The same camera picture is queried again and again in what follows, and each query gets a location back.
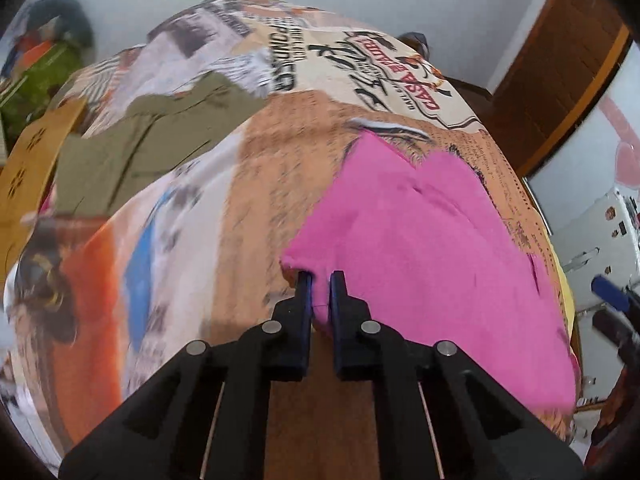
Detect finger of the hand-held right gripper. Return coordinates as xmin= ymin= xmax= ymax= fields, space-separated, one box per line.
xmin=590 ymin=275 xmax=640 ymax=313
xmin=592 ymin=310 xmax=640 ymax=348

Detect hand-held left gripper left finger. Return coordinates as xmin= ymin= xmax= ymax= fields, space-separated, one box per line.
xmin=58 ymin=271 xmax=314 ymax=480

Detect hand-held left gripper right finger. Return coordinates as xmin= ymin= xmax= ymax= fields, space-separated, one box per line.
xmin=330 ymin=270 xmax=586 ymax=480

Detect pink pants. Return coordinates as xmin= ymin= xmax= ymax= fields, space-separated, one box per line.
xmin=280 ymin=130 xmax=582 ymax=414

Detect olive green pants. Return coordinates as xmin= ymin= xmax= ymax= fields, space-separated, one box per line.
xmin=52 ymin=70 xmax=269 ymax=217

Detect printed newspaper pattern blanket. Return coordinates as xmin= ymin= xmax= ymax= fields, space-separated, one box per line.
xmin=0 ymin=0 xmax=581 ymax=480

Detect brown wooden door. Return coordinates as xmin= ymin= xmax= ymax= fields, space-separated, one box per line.
xmin=492 ymin=0 xmax=632 ymax=177

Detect grey blue backpack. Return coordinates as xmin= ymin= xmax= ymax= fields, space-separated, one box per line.
xmin=400 ymin=31 xmax=434 ymax=57

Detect wooden lap desk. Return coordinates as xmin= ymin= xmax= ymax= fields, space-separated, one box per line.
xmin=0 ymin=97 xmax=89 ymax=281

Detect grey plush pillow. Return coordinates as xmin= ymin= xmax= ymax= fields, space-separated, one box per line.
xmin=30 ymin=0 xmax=95 ymax=46

